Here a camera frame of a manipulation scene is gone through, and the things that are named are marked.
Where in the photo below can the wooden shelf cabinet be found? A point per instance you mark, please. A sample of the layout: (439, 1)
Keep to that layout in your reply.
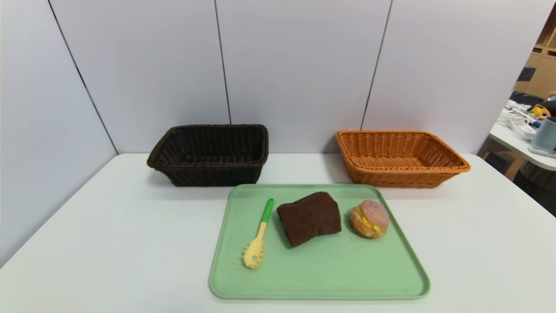
(543, 74)

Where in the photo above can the brown towel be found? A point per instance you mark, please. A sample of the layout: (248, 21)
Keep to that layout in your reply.
(309, 217)

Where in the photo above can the orange wicker basket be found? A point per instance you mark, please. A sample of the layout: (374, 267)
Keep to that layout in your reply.
(391, 176)

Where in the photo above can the pink and yellow bun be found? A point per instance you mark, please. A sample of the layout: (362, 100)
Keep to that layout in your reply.
(370, 219)

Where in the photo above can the yellow plush toy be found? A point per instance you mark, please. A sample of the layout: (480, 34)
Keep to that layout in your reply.
(540, 112)

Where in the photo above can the dark brown wicker basket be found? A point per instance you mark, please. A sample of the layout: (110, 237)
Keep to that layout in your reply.
(208, 176)

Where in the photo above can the light green plastic tray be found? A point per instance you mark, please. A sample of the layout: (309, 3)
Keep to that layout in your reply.
(321, 265)

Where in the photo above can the blue grey container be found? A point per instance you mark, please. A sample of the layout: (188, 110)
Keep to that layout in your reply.
(546, 134)

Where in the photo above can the white background table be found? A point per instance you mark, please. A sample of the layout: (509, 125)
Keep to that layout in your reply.
(514, 145)

